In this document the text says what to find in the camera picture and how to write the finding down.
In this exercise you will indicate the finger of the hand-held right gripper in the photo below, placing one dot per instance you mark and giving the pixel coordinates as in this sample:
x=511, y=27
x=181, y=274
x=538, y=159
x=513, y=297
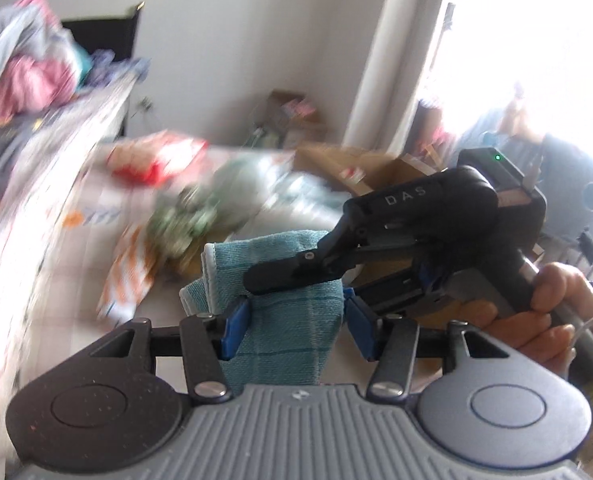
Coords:
x=401, y=292
x=286, y=272

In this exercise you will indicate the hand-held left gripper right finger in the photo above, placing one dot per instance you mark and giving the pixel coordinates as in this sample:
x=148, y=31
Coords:
x=360, y=330

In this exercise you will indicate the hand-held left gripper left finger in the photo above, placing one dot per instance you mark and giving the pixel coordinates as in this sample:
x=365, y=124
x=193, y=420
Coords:
x=236, y=325

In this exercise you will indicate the teal checked towel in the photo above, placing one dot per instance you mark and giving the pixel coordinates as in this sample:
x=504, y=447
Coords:
x=281, y=340

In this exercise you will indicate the person's right hand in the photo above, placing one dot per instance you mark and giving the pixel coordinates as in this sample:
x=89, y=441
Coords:
x=526, y=335

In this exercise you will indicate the green patterned packet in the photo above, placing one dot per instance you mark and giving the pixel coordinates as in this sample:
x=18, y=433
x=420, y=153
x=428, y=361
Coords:
x=186, y=220

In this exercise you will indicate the orange white packet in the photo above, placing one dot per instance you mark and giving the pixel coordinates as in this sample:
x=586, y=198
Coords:
x=126, y=272

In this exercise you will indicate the blue printed curtain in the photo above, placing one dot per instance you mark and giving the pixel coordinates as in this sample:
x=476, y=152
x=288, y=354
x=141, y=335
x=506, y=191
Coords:
x=566, y=170

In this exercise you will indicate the tall cardboard box with packets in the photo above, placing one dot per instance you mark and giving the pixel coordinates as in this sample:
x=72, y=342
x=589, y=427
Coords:
x=294, y=115

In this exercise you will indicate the red snack packet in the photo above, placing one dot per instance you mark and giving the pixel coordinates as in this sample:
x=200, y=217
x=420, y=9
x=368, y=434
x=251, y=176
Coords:
x=151, y=157

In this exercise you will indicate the plaid mattress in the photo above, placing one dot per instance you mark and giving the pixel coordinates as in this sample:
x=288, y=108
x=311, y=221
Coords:
x=96, y=200

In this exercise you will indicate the white quilted bed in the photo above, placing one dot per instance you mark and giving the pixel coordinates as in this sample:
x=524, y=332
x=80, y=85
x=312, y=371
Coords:
x=46, y=165

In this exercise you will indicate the black bed headboard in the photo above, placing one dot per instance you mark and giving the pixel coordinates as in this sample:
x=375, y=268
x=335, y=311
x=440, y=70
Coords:
x=106, y=35

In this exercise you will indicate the pile of clothes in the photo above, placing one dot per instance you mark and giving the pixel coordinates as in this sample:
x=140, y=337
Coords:
x=21, y=75

